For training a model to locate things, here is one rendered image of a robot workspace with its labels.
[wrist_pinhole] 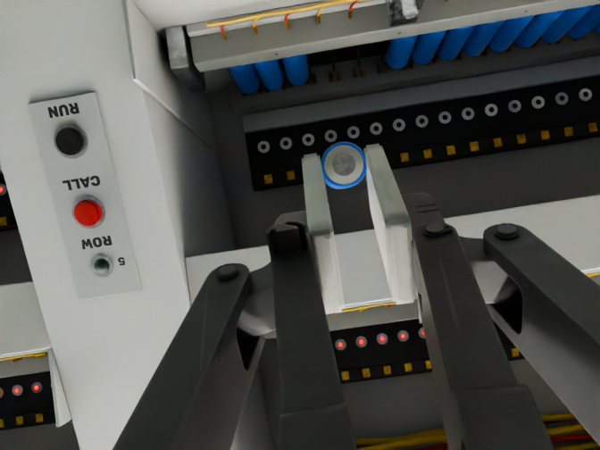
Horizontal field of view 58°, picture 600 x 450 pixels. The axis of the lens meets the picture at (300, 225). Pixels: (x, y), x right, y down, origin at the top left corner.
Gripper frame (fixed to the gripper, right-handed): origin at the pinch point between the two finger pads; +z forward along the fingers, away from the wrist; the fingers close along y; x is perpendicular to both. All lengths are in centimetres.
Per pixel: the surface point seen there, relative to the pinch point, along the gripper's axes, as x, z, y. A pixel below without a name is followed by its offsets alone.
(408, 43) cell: 1.8, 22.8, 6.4
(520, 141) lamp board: -8.9, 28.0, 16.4
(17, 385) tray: -25.5, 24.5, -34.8
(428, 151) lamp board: -8.5, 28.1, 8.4
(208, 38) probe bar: 4.7, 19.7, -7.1
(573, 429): -33.6, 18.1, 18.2
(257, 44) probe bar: 3.9, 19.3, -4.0
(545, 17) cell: 2.0, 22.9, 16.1
